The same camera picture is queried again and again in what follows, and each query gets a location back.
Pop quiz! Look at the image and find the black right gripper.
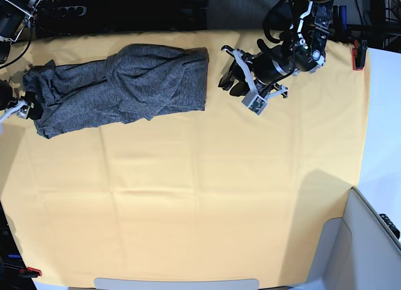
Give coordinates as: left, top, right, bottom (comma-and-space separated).
0, 98, 43, 124

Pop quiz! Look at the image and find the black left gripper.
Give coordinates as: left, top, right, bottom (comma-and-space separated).
218, 45, 288, 115

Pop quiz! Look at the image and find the grey long-sleeve T-shirt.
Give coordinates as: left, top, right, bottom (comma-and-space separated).
23, 44, 209, 139

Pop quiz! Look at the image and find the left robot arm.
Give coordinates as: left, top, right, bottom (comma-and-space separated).
219, 0, 334, 115

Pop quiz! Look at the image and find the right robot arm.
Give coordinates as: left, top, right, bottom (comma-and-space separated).
1, 0, 44, 122

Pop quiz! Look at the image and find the black power strip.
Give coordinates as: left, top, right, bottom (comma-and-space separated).
49, 5, 88, 18

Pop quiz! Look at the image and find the yellow table cloth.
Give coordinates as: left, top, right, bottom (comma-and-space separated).
1, 31, 371, 287

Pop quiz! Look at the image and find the red black clamp right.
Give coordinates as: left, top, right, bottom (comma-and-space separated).
352, 39, 368, 71

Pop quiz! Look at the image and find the red black clamp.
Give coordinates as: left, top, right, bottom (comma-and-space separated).
18, 267, 42, 279
352, 39, 368, 71

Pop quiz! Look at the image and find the red black clamp left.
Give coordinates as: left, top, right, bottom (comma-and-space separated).
18, 267, 42, 279

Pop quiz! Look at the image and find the white storage bin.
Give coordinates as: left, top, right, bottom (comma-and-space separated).
305, 188, 400, 289

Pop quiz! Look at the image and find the black remote control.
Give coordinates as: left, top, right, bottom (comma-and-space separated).
379, 214, 400, 240

